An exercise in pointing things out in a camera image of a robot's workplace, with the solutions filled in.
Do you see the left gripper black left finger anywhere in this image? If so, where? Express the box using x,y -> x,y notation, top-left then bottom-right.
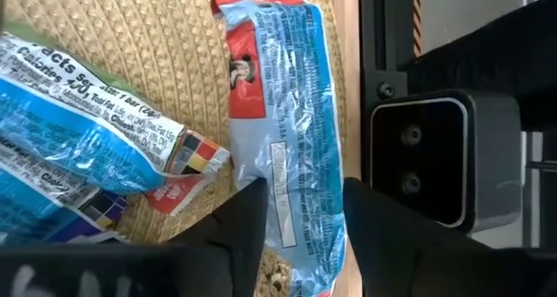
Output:
169,177 -> 270,297

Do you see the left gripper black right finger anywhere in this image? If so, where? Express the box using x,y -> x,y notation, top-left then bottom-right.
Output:
342,177 -> 523,297

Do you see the blue red wrapper granola bar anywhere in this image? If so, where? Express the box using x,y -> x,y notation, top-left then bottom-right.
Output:
211,0 -> 349,297

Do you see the blue white wrapper granola bar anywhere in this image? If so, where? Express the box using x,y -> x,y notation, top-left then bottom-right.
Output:
0,31 -> 231,196

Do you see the green wrapper barcode granola bar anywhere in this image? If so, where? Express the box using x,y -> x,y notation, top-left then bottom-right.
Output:
2,21 -> 143,98

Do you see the red end wrapper granola bar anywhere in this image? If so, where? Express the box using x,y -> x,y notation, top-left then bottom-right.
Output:
144,173 -> 208,217

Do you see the woven straw basket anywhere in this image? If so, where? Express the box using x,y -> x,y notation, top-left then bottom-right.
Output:
0,0 -> 349,297

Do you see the black aluminium table frame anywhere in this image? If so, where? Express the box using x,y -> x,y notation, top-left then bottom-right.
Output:
359,0 -> 415,179

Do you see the orange black braided cable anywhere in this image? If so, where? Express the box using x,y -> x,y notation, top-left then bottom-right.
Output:
413,0 -> 422,57

